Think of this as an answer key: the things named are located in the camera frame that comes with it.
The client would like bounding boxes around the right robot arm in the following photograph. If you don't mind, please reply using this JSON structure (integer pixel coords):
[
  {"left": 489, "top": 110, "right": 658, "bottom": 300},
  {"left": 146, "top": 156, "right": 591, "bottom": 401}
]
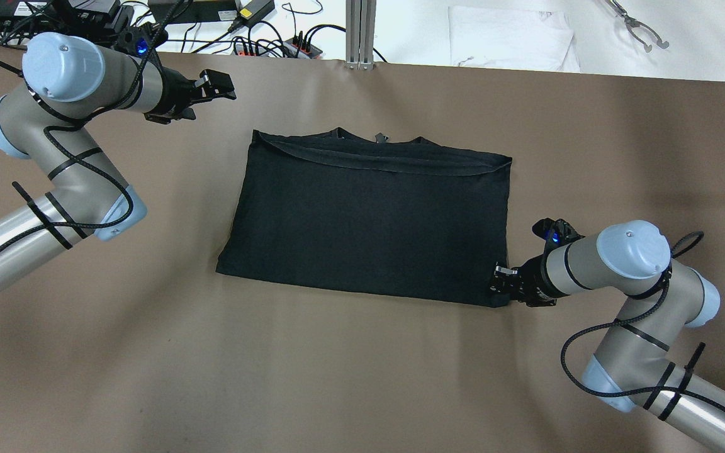
[{"left": 491, "top": 218, "right": 725, "bottom": 452}]

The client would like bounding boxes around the black printed t-shirt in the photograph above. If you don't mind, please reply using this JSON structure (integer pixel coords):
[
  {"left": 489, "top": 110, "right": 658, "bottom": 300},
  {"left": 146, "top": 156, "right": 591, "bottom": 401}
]
[{"left": 216, "top": 129, "right": 512, "bottom": 308}]

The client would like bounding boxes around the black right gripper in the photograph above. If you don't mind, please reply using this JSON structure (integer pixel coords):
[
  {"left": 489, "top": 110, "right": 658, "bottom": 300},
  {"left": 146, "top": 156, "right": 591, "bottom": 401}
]
[{"left": 489, "top": 255, "right": 555, "bottom": 308}]

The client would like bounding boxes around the black flat box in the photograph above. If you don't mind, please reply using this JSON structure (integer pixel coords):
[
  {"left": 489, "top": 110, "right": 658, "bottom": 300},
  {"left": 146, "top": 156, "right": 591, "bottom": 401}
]
[{"left": 147, "top": 1, "right": 239, "bottom": 24}]

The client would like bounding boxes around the grey orange usb hub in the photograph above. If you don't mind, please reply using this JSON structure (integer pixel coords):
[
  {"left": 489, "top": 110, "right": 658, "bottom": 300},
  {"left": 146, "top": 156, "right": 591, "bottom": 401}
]
[
  {"left": 231, "top": 42, "right": 267, "bottom": 57},
  {"left": 284, "top": 35, "right": 324, "bottom": 59}
]

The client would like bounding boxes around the white paper sheet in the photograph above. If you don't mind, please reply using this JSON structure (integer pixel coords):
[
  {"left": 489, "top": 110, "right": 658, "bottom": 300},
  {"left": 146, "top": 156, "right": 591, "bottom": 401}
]
[{"left": 448, "top": 6, "right": 582, "bottom": 74}]

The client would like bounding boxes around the black power adapter brick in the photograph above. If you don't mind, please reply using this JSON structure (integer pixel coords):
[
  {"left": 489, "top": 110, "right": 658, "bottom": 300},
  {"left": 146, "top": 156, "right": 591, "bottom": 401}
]
[{"left": 238, "top": 0, "right": 274, "bottom": 26}]

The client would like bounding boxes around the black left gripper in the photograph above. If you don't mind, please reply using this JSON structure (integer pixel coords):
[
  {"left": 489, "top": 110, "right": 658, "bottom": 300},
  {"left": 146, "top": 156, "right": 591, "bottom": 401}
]
[{"left": 145, "top": 67, "right": 237, "bottom": 123}]

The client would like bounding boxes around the aluminium frame post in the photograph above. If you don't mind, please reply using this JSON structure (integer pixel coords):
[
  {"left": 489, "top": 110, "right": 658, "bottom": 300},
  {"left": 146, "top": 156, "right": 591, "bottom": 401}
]
[{"left": 345, "top": 0, "right": 377, "bottom": 70}]

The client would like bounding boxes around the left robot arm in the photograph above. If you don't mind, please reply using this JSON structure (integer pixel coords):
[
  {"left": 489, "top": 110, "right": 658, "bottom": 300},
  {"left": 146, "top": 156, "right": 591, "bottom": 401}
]
[{"left": 0, "top": 32, "right": 236, "bottom": 292}]

